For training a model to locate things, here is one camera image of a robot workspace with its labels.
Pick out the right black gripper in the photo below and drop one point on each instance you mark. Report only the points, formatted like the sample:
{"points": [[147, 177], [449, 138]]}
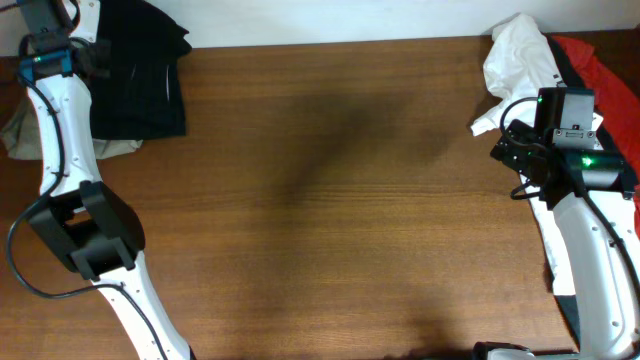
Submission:
{"points": [[514, 154]]}

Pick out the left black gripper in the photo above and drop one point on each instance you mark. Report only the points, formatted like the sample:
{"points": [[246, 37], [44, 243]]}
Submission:
{"points": [[105, 58]]}

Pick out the black shorts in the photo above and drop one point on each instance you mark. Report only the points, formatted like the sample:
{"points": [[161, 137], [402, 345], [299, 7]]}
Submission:
{"points": [[141, 99]]}

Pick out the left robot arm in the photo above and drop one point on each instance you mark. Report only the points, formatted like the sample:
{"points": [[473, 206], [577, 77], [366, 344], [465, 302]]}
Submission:
{"points": [[87, 227]]}

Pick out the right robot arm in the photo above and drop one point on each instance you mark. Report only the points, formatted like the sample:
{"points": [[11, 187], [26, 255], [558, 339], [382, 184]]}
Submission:
{"points": [[589, 192]]}

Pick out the white t-shirt with print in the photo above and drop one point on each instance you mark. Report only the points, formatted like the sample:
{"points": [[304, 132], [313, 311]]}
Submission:
{"points": [[520, 62]]}

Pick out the black garment under white shirt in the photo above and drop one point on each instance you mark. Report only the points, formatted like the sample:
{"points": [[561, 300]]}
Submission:
{"points": [[570, 70]]}

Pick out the folded khaki shorts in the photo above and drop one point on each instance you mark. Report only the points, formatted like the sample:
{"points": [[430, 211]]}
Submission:
{"points": [[20, 136]]}

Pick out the red garment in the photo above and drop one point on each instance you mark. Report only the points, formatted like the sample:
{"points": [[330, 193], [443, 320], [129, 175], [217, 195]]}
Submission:
{"points": [[610, 95]]}

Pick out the dark grey garment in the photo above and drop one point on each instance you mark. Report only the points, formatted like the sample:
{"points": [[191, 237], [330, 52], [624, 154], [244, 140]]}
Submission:
{"points": [[569, 311]]}

